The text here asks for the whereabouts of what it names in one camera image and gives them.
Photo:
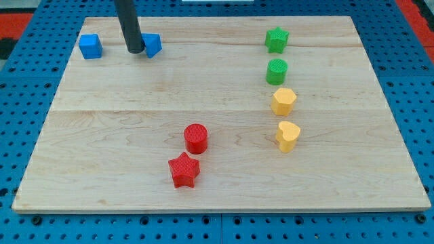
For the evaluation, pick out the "light wooden board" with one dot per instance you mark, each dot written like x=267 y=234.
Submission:
x=116 y=121

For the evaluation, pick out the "yellow heart block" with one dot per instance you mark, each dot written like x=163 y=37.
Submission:
x=287 y=135

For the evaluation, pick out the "green star block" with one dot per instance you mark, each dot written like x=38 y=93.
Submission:
x=276 y=40

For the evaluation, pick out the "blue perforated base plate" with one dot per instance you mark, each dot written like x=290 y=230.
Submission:
x=37 y=39

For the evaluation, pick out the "blue pentagon block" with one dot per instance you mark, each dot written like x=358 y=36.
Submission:
x=152 y=43

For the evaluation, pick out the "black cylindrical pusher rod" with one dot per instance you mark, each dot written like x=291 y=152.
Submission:
x=130 y=27

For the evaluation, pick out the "yellow hexagon block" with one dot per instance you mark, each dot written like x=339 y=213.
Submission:
x=283 y=101

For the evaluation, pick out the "red cylinder block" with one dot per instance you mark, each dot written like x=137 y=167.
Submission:
x=196 y=138

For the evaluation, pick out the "blue cube block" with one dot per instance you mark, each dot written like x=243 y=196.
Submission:
x=90 y=46

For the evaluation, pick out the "red star block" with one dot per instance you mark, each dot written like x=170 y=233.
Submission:
x=184 y=170

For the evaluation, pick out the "green cylinder block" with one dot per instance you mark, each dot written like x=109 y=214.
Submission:
x=276 y=71

